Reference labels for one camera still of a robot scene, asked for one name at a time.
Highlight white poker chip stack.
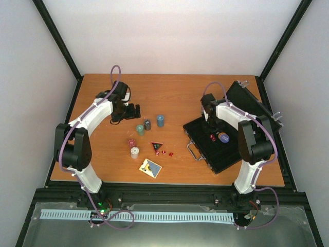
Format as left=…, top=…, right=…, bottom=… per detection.
left=131, top=147, right=139, bottom=159

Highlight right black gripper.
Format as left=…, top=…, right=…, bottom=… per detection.
left=201, top=116, right=226, bottom=135

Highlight blue poker chip stack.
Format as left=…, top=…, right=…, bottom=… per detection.
left=156, top=115, right=165, bottom=128

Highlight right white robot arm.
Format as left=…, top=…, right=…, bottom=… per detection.
left=200, top=94, right=278, bottom=207

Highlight green poker chip stack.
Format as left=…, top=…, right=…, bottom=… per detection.
left=136, top=125, right=144, bottom=136

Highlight black poker chip stack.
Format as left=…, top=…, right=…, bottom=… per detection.
left=143, top=119, right=152, bottom=131

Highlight playing card deck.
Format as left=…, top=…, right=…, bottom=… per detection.
left=139, top=158, right=162, bottom=179

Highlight black poker set case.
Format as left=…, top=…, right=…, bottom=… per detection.
left=183, top=81, right=283, bottom=174

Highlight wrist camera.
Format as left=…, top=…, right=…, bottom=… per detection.
left=122, top=92, right=131, bottom=103
left=203, top=110, right=209, bottom=121

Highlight red poker chip stack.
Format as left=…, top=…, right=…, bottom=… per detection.
left=128, top=139, right=136, bottom=148

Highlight black triangular card box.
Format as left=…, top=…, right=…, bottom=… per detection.
left=151, top=142, right=163, bottom=152

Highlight light blue cable duct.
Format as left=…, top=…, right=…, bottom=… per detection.
left=40, top=209, right=234, bottom=224

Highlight black aluminium base frame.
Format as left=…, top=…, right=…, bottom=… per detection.
left=16, top=181, right=323, bottom=246

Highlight purple blind button chips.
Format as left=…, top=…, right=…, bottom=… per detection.
left=218, top=132, right=230, bottom=143

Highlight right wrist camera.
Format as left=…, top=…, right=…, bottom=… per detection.
left=203, top=110, right=209, bottom=121

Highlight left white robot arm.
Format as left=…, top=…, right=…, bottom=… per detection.
left=54, top=81, right=140, bottom=207

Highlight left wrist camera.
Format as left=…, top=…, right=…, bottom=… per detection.
left=122, top=92, right=131, bottom=103

